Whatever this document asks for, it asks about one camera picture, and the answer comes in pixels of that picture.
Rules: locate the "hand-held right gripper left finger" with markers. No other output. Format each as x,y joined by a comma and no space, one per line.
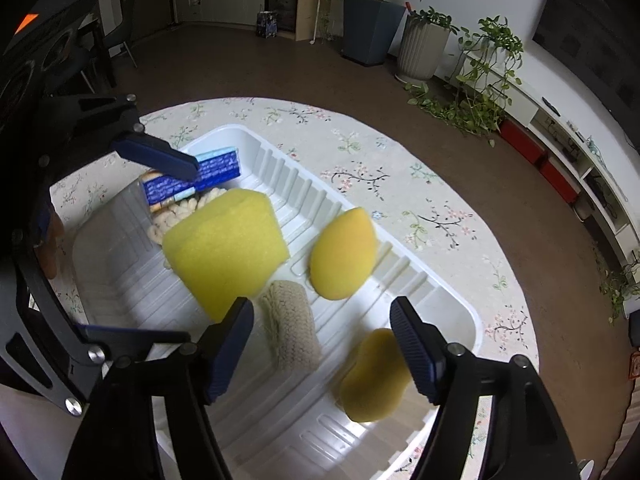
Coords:
230,355

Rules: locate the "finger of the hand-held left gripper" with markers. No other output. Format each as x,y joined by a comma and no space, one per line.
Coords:
160,157
130,336

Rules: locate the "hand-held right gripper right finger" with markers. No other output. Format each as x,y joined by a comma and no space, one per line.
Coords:
415,350

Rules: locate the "yellow peanut-shaped sponge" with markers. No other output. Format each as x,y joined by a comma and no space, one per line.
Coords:
372,385

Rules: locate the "cream chenille sponge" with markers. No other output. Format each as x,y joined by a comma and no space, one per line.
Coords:
175,212

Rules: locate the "white plastic tray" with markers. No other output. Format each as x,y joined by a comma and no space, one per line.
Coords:
150,280

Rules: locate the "blue white tissue pack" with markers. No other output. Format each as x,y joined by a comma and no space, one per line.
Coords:
220,165

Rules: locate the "cream knitted pad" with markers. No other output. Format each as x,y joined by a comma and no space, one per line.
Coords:
292,330

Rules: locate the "thick yellow rectangular sponge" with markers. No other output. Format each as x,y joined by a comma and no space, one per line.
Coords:
225,255

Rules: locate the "yellow teardrop sponge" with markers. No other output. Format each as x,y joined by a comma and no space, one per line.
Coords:
342,255

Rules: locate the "person's left hand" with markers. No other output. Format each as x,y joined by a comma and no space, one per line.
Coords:
50,247

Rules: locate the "dining chair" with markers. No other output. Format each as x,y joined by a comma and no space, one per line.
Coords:
117,35

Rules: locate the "small blue box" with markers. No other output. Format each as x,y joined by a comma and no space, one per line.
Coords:
266,25

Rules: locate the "round table with floral cloth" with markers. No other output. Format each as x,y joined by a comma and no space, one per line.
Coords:
400,175

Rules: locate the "small bushy plant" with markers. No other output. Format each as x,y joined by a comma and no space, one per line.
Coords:
620,285

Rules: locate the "red box on floor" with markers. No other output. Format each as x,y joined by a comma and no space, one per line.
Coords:
635,365

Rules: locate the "red storage box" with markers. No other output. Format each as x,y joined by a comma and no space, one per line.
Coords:
522,140
559,178

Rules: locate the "dark square plant pot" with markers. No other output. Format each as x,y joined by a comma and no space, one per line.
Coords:
370,27

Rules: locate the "white television cabinet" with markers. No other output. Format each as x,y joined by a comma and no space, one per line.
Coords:
545,127

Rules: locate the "trailing vine plant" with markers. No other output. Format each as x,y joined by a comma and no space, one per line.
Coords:
480,80

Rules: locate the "black remote control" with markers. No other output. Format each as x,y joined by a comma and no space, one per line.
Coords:
550,105

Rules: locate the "white ribbed plant pot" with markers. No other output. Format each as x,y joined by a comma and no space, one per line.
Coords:
422,52

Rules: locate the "small plant in ribbed pot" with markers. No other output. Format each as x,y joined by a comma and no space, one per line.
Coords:
435,20

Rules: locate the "wall-mounted television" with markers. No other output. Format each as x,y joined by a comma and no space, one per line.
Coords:
585,35

